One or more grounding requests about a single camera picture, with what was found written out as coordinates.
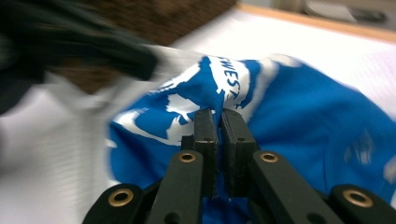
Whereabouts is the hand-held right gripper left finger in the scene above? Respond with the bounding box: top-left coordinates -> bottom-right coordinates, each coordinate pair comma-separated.
180,107 -> 219,199

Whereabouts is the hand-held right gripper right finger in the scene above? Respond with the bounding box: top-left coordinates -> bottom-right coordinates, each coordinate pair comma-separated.
219,107 -> 260,199

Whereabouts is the blue white printed garment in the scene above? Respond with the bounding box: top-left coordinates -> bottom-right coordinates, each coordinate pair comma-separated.
106,54 -> 396,224

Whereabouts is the white mesh garment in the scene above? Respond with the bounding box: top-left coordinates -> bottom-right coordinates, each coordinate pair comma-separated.
0,45 -> 204,224

